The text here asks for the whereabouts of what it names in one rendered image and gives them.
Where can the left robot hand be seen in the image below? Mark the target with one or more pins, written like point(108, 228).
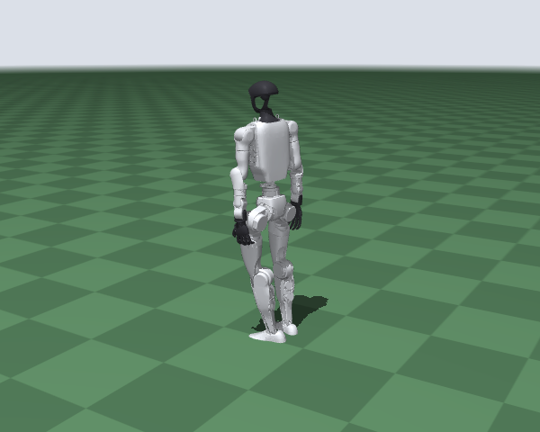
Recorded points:
point(241, 230)

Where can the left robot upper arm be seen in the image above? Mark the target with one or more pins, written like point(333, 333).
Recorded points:
point(243, 137)

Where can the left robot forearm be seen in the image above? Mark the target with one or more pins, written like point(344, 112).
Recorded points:
point(240, 194)

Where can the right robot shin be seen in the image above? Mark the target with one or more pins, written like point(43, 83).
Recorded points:
point(284, 288)

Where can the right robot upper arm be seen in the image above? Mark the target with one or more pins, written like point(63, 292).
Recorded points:
point(295, 155)

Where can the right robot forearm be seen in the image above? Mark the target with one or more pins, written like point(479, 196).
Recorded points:
point(296, 184)

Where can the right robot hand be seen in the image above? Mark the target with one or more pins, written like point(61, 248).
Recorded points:
point(298, 214)

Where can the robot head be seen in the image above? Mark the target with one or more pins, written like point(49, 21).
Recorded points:
point(263, 89)

